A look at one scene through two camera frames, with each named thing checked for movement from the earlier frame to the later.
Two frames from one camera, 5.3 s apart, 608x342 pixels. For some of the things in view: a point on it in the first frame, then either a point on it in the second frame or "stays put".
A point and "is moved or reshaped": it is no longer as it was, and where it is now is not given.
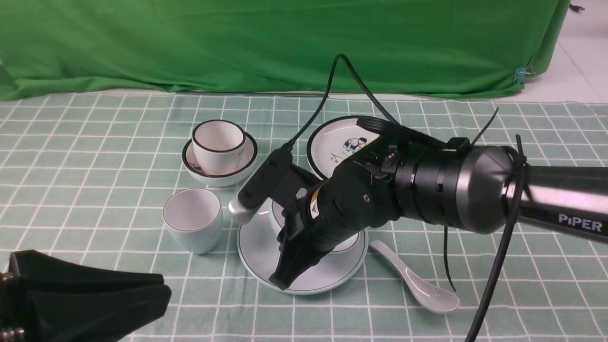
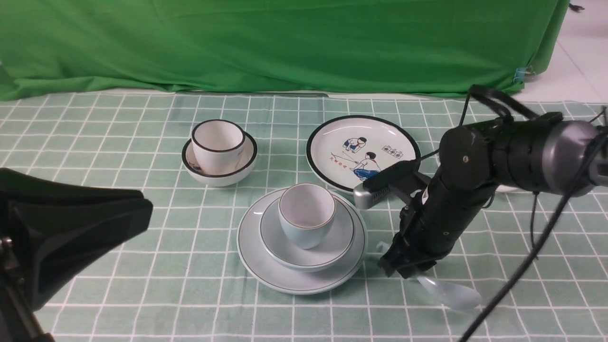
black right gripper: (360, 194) to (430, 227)
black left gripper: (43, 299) to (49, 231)
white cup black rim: (218, 145) stays put
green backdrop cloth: (450, 48) stays put
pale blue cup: (194, 217) is moved or reshaped
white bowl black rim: (192, 171) stays put
